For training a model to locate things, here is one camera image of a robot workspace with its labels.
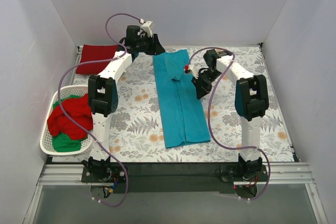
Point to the teal t shirt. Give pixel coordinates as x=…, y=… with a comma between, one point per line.
x=182, y=114

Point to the white plastic laundry basket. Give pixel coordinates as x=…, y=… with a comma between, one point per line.
x=46, y=138

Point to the crumpled green t shirt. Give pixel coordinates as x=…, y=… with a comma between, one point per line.
x=64, y=133

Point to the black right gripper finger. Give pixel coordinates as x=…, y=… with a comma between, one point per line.
x=195, y=82
x=202, y=90

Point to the folded red t shirt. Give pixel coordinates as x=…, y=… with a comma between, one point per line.
x=94, y=53

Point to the floral patterned table mat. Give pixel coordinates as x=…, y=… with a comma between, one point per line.
x=136, y=133

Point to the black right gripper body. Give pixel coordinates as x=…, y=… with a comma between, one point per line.
x=200, y=85

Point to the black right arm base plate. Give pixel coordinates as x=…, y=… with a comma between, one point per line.
x=233, y=172

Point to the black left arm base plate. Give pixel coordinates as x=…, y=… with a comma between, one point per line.
x=102, y=171

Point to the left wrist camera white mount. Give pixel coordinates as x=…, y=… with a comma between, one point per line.
x=146, y=26

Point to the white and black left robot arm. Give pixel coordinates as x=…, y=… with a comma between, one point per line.
x=103, y=97

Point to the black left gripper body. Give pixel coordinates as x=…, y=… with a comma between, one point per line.
x=153, y=44

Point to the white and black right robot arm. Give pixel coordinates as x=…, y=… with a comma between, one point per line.
x=251, y=102

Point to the aluminium frame rail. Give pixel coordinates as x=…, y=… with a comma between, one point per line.
x=177, y=193

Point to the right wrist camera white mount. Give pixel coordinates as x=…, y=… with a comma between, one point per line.
x=191, y=69

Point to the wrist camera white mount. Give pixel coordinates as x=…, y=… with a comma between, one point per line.
x=146, y=26
x=191, y=69

